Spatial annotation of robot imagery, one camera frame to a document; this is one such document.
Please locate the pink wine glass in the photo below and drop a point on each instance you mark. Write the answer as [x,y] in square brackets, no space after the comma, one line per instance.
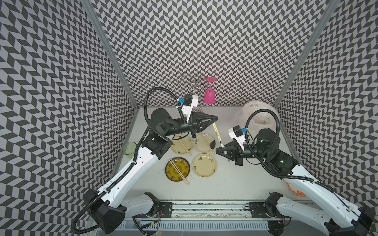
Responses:
[209,95]

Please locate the yellow patterned plate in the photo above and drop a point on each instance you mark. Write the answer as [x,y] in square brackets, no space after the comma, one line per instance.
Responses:
[183,166]

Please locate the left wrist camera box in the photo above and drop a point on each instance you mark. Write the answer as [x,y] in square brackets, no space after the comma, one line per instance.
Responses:
[188,102]

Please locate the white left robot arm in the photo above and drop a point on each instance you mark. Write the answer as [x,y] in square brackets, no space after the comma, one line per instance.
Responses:
[105,207]

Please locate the green drinking glass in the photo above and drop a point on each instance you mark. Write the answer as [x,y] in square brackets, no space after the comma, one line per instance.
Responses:
[129,148]

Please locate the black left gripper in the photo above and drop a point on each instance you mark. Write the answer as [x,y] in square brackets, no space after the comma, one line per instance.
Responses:
[199,125]

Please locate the chrome glass rack stand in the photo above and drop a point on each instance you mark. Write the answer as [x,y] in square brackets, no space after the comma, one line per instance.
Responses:
[192,83]

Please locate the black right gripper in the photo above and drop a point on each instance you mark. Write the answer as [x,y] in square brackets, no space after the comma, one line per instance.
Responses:
[235,151]

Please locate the orange patterned bowl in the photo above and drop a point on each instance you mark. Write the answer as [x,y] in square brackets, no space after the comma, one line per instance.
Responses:
[295,190]

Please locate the cream plate with green patch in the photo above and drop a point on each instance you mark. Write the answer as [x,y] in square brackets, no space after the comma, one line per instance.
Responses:
[201,146]

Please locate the cream plate left rear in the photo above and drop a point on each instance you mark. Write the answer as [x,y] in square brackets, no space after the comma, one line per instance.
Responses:
[175,147]

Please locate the cream plate with red stamps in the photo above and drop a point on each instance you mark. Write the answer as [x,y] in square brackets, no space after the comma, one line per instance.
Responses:
[204,165]

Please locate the white trash bin with bag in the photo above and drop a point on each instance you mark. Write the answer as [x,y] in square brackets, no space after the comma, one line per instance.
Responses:
[260,121]

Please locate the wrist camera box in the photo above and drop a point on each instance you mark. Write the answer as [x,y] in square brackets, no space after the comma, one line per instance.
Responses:
[237,133]
[188,102]

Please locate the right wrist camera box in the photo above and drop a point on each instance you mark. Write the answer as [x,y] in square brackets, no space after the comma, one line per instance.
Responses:
[237,133]

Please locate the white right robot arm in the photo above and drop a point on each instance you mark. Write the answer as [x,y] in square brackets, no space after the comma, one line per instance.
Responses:
[335,215]

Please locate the metal base rail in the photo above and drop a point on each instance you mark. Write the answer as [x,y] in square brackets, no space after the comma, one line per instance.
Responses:
[212,217]

